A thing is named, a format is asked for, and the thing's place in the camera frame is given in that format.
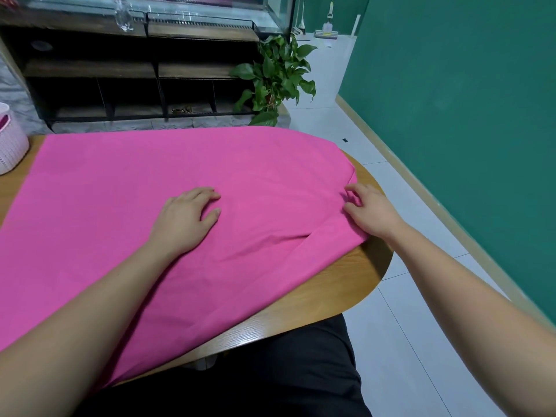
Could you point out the person's right hand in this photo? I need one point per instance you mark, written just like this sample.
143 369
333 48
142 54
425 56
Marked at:
373 212

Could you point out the person's left hand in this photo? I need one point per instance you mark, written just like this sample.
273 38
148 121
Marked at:
182 226

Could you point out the pink towel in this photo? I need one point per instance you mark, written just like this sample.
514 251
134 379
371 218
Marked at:
130 186

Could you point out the white woven plastic basket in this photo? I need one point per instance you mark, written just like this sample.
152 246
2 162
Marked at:
12 143

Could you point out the person's left forearm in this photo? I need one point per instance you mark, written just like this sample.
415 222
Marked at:
78 334

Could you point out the person's right forearm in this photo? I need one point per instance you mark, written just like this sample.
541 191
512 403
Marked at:
486 308

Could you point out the dark wooden shelf cabinet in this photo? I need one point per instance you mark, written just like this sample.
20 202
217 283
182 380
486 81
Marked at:
104 82

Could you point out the green potted plant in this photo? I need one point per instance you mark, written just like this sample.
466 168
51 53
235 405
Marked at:
274 78

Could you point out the white mop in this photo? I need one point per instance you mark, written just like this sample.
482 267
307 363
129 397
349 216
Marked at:
327 32

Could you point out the clear bottle with orange label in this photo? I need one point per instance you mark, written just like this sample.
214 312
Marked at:
123 13

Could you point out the glass display case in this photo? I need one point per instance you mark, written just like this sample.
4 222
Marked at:
208 6

